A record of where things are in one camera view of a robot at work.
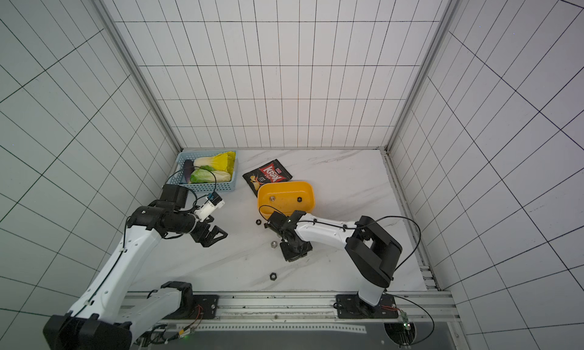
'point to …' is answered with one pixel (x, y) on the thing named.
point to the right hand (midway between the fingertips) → (288, 259)
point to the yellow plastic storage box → (285, 197)
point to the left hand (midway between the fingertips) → (213, 230)
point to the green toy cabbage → (207, 174)
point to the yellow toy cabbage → (223, 163)
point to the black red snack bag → (272, 172)
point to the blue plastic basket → (177, 177)
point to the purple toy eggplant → (188, 168)
